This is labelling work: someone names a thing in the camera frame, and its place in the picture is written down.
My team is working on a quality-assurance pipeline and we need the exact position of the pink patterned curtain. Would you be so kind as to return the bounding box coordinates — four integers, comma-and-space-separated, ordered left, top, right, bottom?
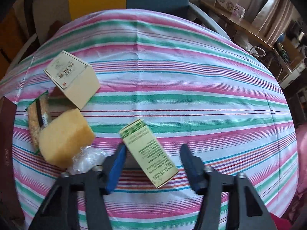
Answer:
245, 0, 295, 46

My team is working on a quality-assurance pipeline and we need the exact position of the white plastic bag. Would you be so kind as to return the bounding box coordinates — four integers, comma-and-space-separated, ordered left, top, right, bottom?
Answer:
67, 146, 107, 175

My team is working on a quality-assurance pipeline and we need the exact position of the white cable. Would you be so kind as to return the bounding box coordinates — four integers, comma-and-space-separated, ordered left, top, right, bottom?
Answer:
248, 45, 267, 58

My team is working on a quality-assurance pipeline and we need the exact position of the green cream carton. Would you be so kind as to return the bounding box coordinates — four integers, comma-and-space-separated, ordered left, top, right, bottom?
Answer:
119, 118, 179, 189

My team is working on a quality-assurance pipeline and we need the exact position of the cream cardboard box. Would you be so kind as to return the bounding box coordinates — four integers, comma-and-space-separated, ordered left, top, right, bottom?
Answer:
43, 50, 101, 110

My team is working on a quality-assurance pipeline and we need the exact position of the striped bed sheet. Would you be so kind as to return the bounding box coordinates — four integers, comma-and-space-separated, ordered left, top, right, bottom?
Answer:
0, 8, 300, 230

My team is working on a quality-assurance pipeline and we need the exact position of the wooden wardrobe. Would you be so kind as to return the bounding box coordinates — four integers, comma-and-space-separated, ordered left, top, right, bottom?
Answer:
0, 5, 27, 65

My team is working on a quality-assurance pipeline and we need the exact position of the wooden desk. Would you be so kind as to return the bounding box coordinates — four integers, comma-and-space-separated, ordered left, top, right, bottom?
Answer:
199, 0, 274, 51

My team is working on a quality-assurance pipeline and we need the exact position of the person's red garment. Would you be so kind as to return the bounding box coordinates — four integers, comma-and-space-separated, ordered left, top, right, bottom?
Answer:
269, 212, 295, 230

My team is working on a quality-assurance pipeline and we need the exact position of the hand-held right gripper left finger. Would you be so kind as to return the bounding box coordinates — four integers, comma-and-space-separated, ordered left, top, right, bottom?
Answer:
29, 142, 127, 230

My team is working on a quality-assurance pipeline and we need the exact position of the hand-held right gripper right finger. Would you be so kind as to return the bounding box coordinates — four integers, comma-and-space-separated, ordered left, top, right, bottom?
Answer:
180, 144, 277, 230

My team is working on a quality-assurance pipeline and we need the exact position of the grey sofa armrest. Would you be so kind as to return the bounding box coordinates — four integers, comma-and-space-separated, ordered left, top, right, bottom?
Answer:
188, 2, 231, 41

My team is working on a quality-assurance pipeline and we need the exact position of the large yellow sponge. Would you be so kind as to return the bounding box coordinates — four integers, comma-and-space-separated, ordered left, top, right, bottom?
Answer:
38, 108, 96, 169

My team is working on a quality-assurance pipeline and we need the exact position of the small pink packet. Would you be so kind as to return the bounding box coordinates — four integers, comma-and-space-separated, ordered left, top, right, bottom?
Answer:
231, 3, 246, 18

